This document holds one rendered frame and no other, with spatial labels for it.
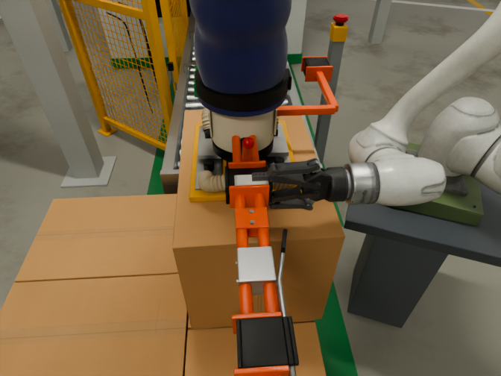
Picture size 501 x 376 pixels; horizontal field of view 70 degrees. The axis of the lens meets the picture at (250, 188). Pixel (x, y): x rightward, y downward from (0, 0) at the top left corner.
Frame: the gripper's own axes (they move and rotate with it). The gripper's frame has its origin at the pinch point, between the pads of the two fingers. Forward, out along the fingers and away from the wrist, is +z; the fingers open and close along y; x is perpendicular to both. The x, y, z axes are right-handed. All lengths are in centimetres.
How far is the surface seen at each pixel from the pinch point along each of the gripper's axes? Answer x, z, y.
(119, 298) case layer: 7, 42, 54
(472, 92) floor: 229, -217, 109
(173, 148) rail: 81, 31, 49
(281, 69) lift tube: 20.2, -8.1, -16.7
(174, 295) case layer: 7, 25, 54
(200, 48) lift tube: 21.6, 9.3, -21.4
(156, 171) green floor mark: 135, 57, 108
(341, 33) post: 117, -50, 12
